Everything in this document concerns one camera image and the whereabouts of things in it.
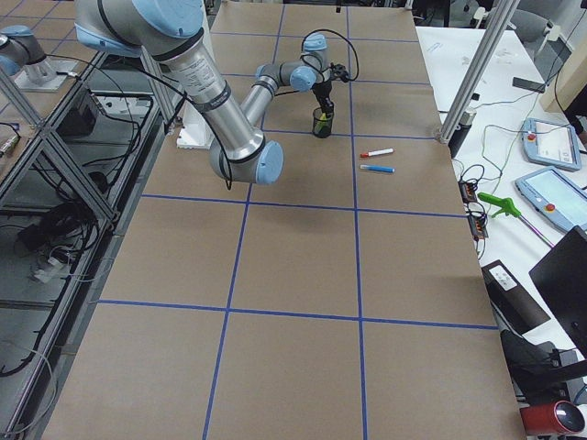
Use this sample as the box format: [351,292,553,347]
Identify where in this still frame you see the teach pendant tablet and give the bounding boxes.
[521,118,582,172]
[515,166,586,232]

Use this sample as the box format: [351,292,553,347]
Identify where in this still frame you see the far teach pendant tablet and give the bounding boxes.
[521,118,582,172]

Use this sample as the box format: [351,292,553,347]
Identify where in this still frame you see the brown paper table cover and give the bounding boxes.
[43,3,525,439]

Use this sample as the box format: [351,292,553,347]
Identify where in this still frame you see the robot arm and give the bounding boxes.
[1,25,69,92]
[75,0,334,185]

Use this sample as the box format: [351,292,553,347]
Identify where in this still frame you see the black mesh pen cup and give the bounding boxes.
[312,107,334,138]

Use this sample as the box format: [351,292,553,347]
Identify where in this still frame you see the red cylindrical speaker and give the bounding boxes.
[520,401,586,435]

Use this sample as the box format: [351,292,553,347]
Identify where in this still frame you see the green plastic grabber tool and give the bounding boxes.
[477,192,522,218]

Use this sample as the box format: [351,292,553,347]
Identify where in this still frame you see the black smartphone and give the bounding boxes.
[512,77,546,94]

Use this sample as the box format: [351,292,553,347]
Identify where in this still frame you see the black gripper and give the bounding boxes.
[312,80,334,114]

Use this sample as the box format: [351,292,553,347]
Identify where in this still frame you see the aluminium frame post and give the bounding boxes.
[438,0,519,144]

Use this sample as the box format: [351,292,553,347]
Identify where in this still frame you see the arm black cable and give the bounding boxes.
[274,28,360,97]

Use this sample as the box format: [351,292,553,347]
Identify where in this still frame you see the orange black cable hub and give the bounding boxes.
[458,181,478,204]

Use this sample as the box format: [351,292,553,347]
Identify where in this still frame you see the aluminium frame rack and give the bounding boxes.
[0,0,184,432]

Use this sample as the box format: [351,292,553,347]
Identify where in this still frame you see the near teach pendant tablet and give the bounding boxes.
[515,166,586,232]

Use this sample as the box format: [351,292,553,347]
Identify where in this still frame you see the blue marker pen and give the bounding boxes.
[360,164,395,174]

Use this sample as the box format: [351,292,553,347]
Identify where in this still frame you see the black monitor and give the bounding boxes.
[529,226,586,357]

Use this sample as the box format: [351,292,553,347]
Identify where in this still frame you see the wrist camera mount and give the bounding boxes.
[330,63,352,83]

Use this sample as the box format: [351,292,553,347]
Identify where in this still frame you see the black box on desk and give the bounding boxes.
[482,260,550,334]

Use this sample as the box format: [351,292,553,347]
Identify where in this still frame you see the red capped white marker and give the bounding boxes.
[360,148,394,159]

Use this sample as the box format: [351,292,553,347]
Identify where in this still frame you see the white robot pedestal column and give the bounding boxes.
[175,27,221,150]

